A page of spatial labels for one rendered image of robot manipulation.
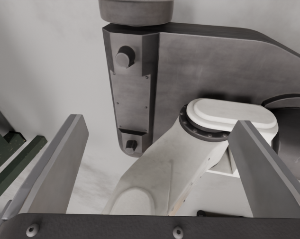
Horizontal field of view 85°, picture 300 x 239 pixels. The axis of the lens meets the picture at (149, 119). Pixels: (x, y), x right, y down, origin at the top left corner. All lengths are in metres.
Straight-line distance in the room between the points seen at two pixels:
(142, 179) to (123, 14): 0.36
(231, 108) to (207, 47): 0.16
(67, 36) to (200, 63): 0.53
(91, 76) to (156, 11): 0.46
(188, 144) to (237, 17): 0.43
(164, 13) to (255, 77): 0.29
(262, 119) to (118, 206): 0.35
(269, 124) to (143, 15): 0.37
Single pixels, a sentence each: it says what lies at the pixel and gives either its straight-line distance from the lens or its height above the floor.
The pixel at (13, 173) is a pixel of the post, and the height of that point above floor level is 0.28.
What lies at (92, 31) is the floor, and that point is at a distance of 0.72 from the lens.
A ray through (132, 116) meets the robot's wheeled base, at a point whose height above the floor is 0.19.
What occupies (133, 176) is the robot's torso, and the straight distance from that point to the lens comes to 0.29.
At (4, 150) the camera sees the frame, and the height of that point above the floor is 0.14.
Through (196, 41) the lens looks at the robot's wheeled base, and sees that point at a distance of 0.47.
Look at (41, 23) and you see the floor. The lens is 0.83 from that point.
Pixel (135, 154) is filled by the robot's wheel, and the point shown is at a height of 0.20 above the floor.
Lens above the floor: 0.62
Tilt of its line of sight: 48 degrees down
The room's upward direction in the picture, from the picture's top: 164 degrees counter-clockwise
